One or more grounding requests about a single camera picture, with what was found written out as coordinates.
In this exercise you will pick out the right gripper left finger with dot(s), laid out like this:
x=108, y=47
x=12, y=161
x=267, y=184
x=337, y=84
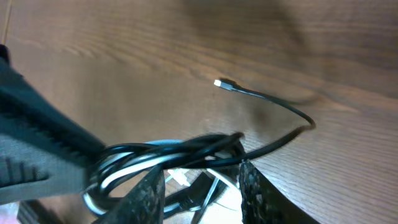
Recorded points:
x=143, y=204

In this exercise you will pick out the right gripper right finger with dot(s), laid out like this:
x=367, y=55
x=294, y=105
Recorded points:
x=263, y=203

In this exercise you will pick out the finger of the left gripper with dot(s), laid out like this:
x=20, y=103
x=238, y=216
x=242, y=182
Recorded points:
x=43, y=153

